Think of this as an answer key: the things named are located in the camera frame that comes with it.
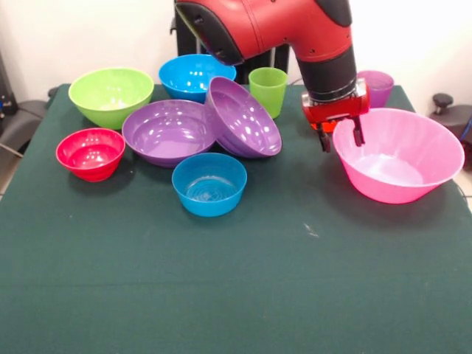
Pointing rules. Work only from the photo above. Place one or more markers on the blue deep plastic bowl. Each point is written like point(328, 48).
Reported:
point(184, 77)

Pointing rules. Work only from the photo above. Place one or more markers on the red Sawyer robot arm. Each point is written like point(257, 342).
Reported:
point(287, 29)

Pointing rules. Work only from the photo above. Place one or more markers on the purple plastic cup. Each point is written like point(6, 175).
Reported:
point(381, 90)

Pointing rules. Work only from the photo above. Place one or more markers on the green plastic bowl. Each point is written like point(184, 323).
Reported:
point(110, 92)

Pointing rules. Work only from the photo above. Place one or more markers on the dark green tablecloth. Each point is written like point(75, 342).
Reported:
point(236, 276)

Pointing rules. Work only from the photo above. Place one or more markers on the green plastic cup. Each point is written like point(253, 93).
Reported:
point(269, 92)

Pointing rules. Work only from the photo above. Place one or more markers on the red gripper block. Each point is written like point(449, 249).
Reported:
point(337, 108)

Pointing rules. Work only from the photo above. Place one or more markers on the purple plastic bowl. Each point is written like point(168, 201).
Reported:
point(243, 118)
point(166, 136)

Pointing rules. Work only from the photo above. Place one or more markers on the red plastic bowl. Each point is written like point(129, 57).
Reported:
point(90, 155)

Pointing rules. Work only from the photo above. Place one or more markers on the pink plastic bowl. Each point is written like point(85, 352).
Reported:
point(398, 162)

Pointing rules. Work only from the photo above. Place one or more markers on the black round knob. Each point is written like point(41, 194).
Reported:
point(442, 100)

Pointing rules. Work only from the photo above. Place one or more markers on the blue ribbed small bowl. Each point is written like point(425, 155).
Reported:
point(208, 195)

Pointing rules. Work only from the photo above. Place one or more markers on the black equipment box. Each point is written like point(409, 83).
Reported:
point(5, 96)

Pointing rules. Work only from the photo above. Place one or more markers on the small black table clamp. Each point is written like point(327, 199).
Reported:
point(53, 92)

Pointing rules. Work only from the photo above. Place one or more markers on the orange plastic cup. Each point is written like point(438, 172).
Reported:
point(329, 126)

